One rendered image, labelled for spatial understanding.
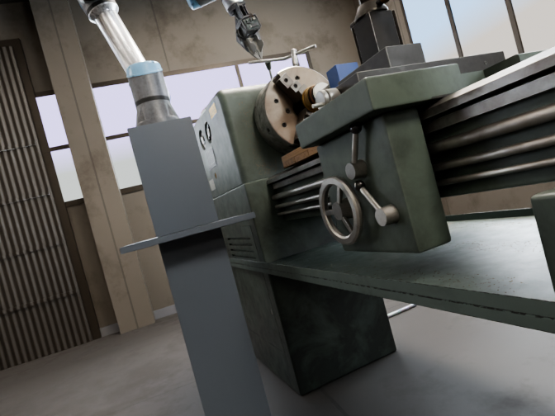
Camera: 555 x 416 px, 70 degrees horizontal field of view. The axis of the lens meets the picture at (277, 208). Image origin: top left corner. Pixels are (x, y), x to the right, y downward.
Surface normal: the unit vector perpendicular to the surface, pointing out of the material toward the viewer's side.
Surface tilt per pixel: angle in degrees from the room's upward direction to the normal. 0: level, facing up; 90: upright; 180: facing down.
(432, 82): 90
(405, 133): 90
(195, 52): 90
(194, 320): 90
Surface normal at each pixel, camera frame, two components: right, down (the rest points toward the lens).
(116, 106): 0.26, -0.06
